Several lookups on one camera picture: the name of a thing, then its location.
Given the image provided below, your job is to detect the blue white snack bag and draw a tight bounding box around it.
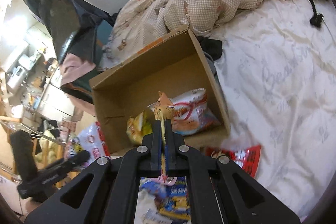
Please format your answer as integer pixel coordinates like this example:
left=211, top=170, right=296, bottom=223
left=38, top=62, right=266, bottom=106
left=134, top=177, right=191, bottom=223

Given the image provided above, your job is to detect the white red chicken snack bag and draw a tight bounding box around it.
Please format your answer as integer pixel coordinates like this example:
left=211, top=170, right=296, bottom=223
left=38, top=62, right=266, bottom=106
left=64, top=122, right=110, bottom=171

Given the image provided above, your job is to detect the brown cardboard box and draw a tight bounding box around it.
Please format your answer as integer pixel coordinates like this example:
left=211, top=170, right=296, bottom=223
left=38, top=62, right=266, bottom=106
left=89, top=25, right=230, bottom=155

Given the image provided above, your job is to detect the tan cracker packet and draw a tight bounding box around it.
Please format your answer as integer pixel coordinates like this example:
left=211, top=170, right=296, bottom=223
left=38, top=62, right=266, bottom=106
left=154, top=92, right=174, bottom=182

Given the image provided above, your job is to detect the red white candy bar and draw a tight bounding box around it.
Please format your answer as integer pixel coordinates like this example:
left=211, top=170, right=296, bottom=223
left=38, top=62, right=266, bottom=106
left=203, top=145, right=261, bottom=177

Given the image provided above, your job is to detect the yellow chip bag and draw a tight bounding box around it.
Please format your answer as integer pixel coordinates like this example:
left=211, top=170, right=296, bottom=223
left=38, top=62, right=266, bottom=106
left=126, top=111, right=153, bottom=145

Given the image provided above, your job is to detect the white floral bed sheet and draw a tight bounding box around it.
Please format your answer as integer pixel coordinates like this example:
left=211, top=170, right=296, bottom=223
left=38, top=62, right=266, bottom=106
left=211, top=0, right=335, bottom=220

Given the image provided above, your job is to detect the pink towel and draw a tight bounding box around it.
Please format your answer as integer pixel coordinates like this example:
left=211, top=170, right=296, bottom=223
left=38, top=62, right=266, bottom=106
left=59, top=53, right=96, bottom=85

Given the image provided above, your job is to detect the black plastic bag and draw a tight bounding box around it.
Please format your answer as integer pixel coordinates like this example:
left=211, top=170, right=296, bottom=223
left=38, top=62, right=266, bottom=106
left=18, top=0, right=115, bottom=64

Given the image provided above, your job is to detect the white red shrimp cracker bag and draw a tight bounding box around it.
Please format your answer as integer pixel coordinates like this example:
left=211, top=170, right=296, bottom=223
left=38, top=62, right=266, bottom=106
left=169, top=88, right=221, bottom=136

